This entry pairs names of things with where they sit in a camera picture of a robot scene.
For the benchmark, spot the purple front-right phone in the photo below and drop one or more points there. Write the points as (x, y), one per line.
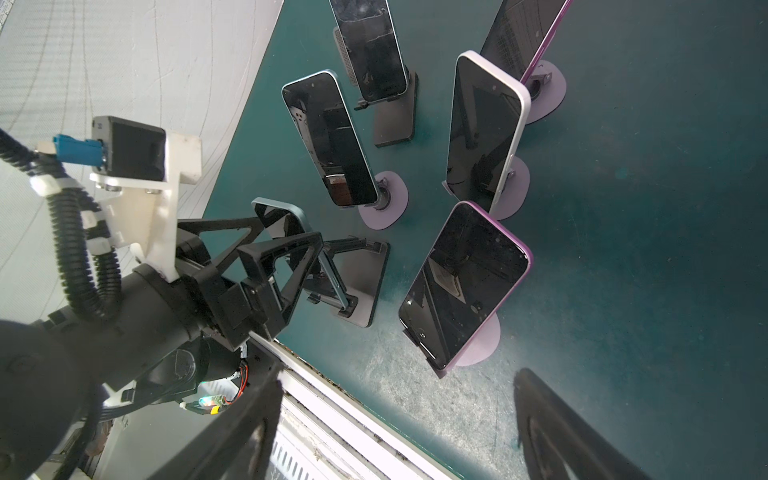
(471, 269)

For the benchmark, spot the purple round stand middle-left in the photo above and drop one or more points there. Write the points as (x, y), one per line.
(392, 203)

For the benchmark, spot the purple back-right phone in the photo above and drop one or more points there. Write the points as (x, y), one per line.
(520, 34)

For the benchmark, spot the white edged middle-left phone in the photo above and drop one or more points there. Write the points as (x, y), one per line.
(317, 108)

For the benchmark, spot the teal edged phone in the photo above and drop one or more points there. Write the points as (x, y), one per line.
(322, 280)

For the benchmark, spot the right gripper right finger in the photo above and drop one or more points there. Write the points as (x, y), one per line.
(557, 443)

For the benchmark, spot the black back-left phone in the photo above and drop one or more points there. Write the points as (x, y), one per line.
(369, 36)

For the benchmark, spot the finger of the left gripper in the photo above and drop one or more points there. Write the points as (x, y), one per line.
(271, 287)
(214, 242)

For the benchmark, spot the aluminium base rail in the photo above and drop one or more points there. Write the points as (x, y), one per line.
(334, 435)

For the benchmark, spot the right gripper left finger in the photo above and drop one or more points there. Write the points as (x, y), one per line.
(238, 444)

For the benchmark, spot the white middle-right phone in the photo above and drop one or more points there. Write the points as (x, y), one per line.
(489, 113)

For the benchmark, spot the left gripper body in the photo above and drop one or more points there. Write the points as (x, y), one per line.
(222, 304)

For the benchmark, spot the purple round stand front-right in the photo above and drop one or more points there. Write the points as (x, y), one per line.
(482, 345)

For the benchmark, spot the purple round stand middle-right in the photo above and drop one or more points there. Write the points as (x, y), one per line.
(513, 193)

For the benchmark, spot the black back-left stand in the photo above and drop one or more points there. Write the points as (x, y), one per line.
(394, 119)

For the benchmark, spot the black folding phone stand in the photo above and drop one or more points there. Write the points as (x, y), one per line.
(347, 276)

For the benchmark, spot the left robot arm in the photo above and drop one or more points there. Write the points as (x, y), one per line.
(147, 293)

